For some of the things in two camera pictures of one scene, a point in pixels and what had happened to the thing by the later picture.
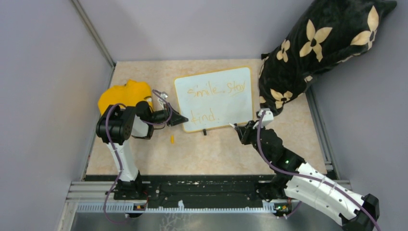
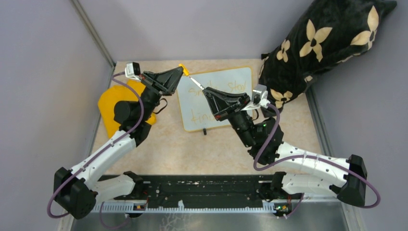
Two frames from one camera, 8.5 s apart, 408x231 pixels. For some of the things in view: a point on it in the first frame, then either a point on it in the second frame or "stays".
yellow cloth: (129, 95) stays
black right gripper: (245, 131) to (223, 104)
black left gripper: (176, 118) to (164, 83)
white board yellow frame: (212, 100) stays
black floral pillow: (326, 32) stays
